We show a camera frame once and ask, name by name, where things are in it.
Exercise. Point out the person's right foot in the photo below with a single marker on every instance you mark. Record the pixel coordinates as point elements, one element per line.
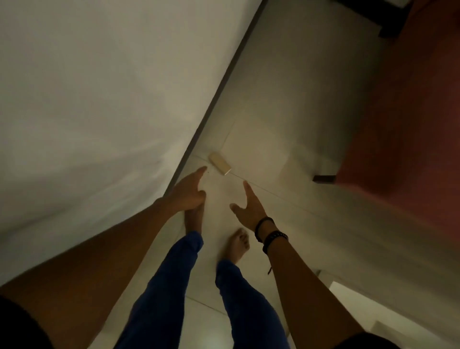
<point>238,246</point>

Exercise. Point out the person's left thumb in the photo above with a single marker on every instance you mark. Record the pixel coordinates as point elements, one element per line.
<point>201,197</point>

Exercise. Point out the black sleeve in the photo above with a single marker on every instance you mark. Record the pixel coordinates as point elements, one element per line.
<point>19,327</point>
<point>366,342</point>

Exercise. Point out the person's right blue trouser leg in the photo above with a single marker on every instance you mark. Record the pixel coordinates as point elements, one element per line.
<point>248,309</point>

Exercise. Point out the person's blue trouser leg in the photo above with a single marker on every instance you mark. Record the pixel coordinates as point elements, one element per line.
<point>161,298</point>
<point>248,309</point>

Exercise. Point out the black right sleeve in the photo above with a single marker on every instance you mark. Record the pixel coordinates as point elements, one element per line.
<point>366,342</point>

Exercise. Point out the person's left foot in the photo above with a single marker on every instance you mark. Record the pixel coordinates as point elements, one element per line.
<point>194,221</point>

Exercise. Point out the dark bed frame edge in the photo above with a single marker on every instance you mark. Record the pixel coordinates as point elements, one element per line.
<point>219,93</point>

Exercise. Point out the person's left hand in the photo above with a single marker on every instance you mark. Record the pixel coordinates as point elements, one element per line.
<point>185,194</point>

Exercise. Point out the black furniture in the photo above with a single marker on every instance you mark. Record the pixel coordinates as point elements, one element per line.
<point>381,16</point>

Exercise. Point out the person's left forearm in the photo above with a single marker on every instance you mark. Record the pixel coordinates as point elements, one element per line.
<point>100,262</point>

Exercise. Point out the black left sleeve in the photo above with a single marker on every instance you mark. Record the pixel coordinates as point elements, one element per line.
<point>19,327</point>

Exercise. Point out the dark sofa leg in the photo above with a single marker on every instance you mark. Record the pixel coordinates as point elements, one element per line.
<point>323,179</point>

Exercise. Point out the person's right thumb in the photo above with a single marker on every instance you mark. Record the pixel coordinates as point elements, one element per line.
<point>236,209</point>

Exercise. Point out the person's right forearm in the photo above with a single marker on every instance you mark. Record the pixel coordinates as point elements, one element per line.
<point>305,291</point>

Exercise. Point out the white bed sheet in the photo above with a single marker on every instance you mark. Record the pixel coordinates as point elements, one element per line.
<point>100,108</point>

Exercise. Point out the small wooden block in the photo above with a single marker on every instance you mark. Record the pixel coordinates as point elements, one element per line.
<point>219,164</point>

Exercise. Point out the person's foot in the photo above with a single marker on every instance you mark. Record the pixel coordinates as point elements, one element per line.
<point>238,246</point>
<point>194,221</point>

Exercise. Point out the person's left blue trouser leg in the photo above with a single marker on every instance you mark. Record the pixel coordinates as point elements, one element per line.
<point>161,298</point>

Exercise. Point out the person's right hand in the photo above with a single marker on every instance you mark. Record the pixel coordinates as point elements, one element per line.
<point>251,214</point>

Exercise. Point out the red sofa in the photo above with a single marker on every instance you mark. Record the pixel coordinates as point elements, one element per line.
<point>406,126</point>

